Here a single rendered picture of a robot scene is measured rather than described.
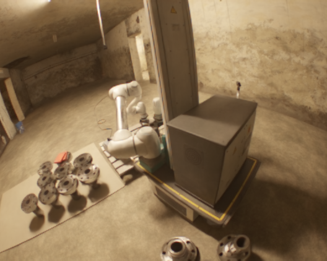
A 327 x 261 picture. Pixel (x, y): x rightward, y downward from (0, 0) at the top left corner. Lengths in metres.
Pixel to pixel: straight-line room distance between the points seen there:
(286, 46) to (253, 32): 0.69
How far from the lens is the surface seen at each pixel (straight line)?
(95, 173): 1.58
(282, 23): 3.12
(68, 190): 1.58
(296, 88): 3.11
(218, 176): 0.74
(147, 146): 1.04
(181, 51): 0.96
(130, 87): 1.42
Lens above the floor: 1.20
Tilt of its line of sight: 31 degrees down
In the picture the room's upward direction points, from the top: 9 degrees counter-clockwise
